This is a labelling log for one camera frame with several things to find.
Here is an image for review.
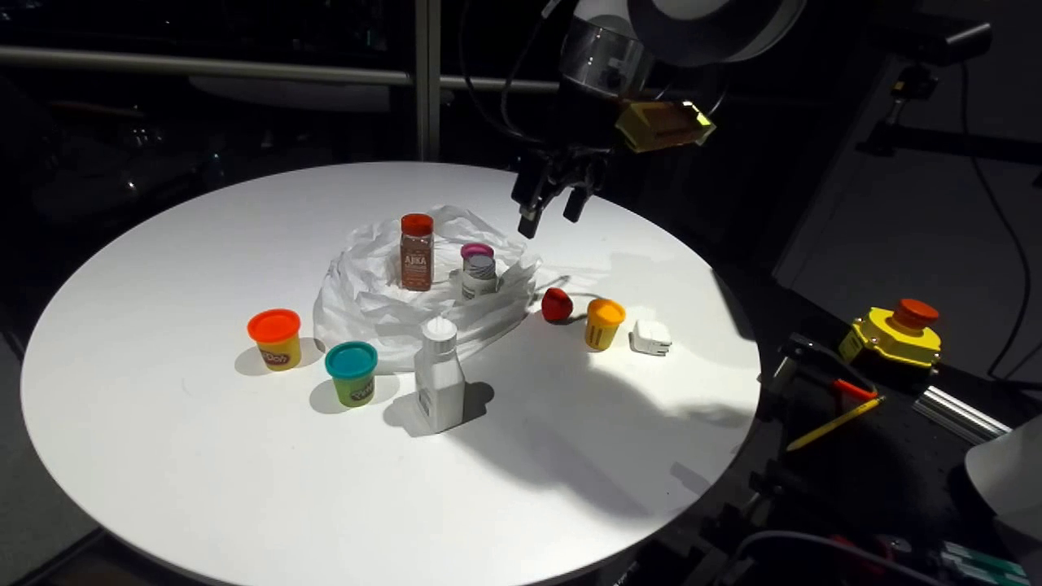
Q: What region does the orange lid yellow cup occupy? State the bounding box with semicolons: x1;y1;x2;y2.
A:
244;305;305;373

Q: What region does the grey window post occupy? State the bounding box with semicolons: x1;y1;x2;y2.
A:
414;0;448;162

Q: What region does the grey horizontal window rail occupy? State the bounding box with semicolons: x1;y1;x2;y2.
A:
0;41;566;110

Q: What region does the crumpled clear plastic bag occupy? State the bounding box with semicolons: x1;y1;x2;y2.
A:
314;206;573;371

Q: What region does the white square bottle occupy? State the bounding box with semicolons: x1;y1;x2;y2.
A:
410;311;469;428

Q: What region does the small white box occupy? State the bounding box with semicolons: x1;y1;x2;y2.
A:
625;314;677;358

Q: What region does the red tool handle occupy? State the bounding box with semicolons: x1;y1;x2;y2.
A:
832;373;884;402

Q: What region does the silver lid white jar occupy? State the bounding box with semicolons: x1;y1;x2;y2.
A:
461;256;502;302

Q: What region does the black camera stand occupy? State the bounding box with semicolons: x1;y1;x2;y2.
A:
856;0;1042;167

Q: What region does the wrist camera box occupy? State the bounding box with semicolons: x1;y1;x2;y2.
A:
613;94;719;155

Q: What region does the yellow emergency stop button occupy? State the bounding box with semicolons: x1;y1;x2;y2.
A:
837;296;944;371

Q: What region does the thin black hanging cable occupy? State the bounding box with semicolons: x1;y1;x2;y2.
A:
957;57;1037;379

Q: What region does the teal lid cup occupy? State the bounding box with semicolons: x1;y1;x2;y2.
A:
322;337;381;409

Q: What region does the yellow pencil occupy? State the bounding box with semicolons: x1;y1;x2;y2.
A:
783;392;888;457

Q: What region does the teal tool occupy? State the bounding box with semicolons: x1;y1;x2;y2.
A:
943;537;1033;586

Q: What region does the red lid spice bottle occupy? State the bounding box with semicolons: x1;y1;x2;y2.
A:
398;210;439;292

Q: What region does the silver aluminium bar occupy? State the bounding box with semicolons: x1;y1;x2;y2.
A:
911;384;1016;443

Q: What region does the white rounded object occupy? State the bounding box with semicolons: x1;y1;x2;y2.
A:
962;412;1042;548

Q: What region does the small red lid cup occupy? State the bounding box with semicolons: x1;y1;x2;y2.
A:
537;284;578;326

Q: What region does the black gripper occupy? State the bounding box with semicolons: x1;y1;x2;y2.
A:
513;142;615;241

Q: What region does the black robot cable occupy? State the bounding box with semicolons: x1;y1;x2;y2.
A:
461;0;579;150

